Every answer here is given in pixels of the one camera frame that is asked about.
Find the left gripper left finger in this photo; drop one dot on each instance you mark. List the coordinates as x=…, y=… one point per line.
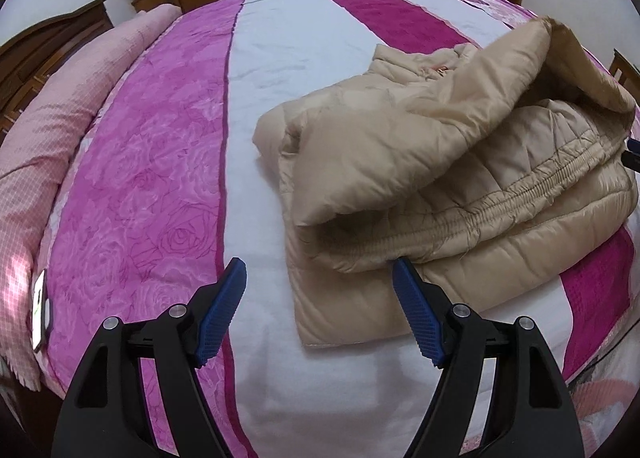
x=107, y=411

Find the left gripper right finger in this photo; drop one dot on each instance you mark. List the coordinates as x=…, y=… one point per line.
x=530, y=412

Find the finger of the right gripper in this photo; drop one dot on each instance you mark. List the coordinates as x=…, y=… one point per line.
x=630, y=157

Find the beige puffer jacket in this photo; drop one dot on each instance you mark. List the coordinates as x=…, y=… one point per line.
x=492, y=169

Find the wooden chair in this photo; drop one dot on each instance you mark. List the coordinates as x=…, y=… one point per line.
x=626, y=73

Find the white smartphone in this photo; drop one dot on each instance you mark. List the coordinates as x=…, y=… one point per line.
x=41, y=312

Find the purple floral bed quilt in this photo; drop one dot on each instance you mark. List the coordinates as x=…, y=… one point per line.
x=167, y=185

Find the pink rolled blanket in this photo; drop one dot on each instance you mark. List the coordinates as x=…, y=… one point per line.
x=35, y=158

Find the dark wooden headboard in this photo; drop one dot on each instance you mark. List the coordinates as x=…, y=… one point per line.
x=30, y=58

